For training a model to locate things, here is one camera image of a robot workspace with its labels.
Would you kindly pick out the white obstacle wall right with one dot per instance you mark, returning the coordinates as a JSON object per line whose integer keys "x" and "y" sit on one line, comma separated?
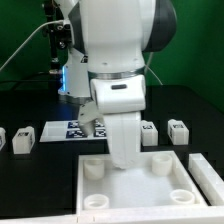
{"x": 207, "y": 178}

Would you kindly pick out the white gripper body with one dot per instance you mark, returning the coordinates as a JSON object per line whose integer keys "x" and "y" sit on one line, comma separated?
{"x": 121, "y": 102}

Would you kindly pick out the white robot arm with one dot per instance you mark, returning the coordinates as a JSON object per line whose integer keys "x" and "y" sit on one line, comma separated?
{"x": 105, "y": 66}

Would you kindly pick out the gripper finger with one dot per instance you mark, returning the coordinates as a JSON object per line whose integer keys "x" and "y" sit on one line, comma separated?
{"x": 88, "y": 114}

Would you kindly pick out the white sheet with tags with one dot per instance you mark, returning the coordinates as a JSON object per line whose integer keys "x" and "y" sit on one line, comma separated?
{"x": 55, "y": 131}

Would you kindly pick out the white square table top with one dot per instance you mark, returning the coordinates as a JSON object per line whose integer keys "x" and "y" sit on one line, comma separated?
{"x": 156, "y": 179}

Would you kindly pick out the black camera stand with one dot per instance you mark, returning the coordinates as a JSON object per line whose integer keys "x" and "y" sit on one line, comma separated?
{"x": 58, "y": 34}

